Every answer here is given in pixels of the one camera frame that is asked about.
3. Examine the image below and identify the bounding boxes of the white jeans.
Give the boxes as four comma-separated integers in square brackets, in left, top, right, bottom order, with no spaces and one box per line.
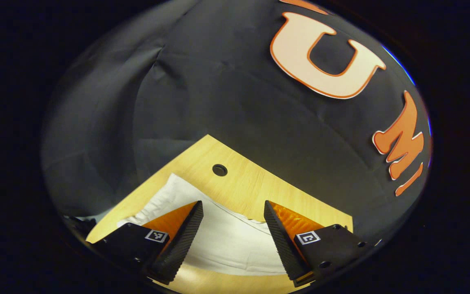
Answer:
[117,173,297,276]

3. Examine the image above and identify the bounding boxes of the black backdrop cloth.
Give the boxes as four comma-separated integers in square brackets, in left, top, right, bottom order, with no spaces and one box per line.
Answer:
[41,0,433,245]

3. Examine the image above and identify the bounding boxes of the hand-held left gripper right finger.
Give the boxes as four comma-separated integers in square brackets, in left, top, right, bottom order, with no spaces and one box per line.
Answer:
[264,200,370,287]

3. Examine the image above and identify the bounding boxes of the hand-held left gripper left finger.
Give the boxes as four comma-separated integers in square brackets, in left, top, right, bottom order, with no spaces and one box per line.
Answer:
[90,200,204,285]

